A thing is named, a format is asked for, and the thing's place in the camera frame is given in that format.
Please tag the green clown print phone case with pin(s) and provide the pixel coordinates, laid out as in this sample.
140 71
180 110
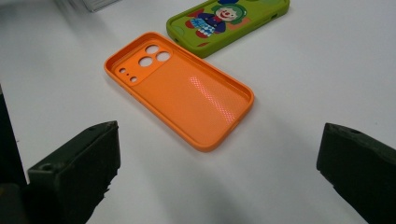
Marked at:
224 34

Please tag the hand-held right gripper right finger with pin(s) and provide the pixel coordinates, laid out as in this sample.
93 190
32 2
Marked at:
361 168

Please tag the orange block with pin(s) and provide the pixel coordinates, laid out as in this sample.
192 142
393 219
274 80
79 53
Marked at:
186 102

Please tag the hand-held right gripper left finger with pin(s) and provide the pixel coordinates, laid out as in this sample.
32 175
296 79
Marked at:
77 174

